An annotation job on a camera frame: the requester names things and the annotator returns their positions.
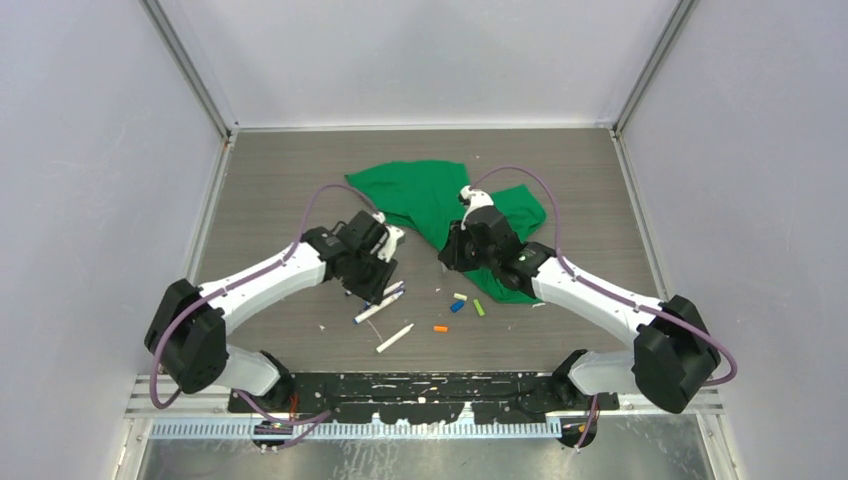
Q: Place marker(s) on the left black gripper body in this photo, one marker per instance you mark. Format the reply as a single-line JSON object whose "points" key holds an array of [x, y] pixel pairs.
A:
{"points": [[369, 276]]}

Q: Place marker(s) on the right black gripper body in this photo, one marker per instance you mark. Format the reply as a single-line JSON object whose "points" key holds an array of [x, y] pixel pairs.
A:
{"points": [[464, 253]]}

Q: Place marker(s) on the green pen cap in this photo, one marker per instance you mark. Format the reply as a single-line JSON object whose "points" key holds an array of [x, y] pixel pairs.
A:
{"points": [[478, 307]]}

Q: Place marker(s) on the white marker green tip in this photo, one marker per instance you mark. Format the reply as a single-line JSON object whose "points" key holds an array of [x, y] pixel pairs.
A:
{"points": [[393, 339]]}

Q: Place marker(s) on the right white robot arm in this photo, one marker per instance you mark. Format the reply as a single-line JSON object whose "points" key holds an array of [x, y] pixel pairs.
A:
{"points": [[667, 358]]}

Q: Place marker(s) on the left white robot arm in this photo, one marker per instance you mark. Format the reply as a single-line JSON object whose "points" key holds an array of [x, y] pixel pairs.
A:
{"points": [[188, 336]]}

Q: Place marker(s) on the white marker blue tip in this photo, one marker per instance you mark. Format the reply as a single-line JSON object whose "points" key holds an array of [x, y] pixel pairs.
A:
{"points": [[394, 287]]}

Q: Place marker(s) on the white marker blue end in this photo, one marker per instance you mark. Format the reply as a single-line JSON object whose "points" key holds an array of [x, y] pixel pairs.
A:
{"points": [[362, 317]]}

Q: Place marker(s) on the green cloth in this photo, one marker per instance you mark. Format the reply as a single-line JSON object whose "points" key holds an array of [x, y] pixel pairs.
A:
{"points": [[423, 195]]}

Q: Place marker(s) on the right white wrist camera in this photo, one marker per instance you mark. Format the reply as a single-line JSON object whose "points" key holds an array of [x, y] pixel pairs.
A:
{"points": [[473, 199]]}

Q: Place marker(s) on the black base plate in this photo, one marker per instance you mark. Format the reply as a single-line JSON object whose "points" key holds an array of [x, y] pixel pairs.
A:
{"points": [[428, 398]]}

